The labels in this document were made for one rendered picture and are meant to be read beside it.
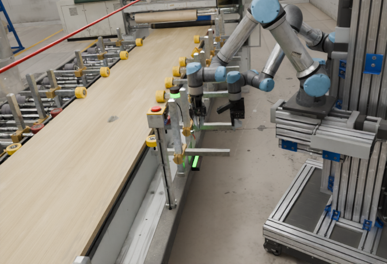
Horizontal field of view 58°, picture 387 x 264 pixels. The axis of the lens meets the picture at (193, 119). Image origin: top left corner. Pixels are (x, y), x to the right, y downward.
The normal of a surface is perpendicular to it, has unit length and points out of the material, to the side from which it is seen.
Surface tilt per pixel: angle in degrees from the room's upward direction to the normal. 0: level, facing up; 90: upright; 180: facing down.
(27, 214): 0
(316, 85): 96
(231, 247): 0
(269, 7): 84
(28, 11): 90
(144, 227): 0
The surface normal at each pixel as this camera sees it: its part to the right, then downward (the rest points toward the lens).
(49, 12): -0.07, 0.45
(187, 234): -0.10, -0.89
